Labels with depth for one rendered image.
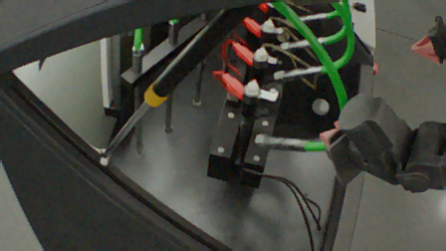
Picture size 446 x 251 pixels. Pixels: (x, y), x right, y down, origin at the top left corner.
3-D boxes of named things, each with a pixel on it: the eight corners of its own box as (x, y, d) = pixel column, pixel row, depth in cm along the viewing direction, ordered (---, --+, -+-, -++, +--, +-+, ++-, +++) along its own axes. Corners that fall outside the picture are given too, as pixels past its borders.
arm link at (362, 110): (432, 191, 63) (449, 137, 67) (396, 134, 58) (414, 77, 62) (370, 198, 73) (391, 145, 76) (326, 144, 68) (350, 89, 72)
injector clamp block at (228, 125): (253, 206, 124) (265, 165, 112) (204, 194, 125) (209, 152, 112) (284, 79, 144) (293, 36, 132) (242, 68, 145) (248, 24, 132)
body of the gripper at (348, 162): (322, 146, 78) (348, 159, 72) (371, 105, 81) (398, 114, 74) (337, 184, 81) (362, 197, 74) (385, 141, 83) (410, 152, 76)
